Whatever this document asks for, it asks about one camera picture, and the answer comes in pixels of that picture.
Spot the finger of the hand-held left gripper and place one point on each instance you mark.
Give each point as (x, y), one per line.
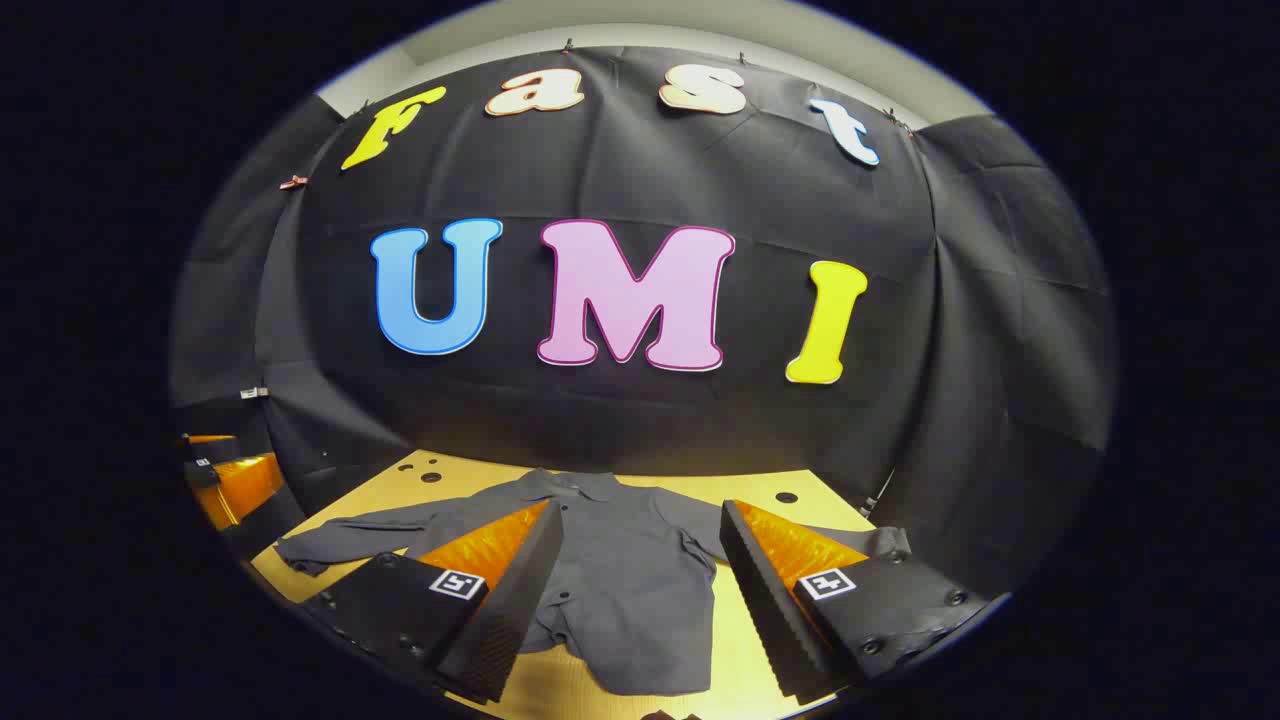
(225, 448)
(250, 490)

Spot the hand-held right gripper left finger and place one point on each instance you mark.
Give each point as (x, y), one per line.
(520, 600)

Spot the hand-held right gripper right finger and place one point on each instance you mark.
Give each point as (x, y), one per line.
(765, 610)

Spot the grey button-up shirt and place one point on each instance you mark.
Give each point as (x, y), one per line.
(625, 590)

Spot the black backdrop cloth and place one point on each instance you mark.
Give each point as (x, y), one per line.
(640, 420)

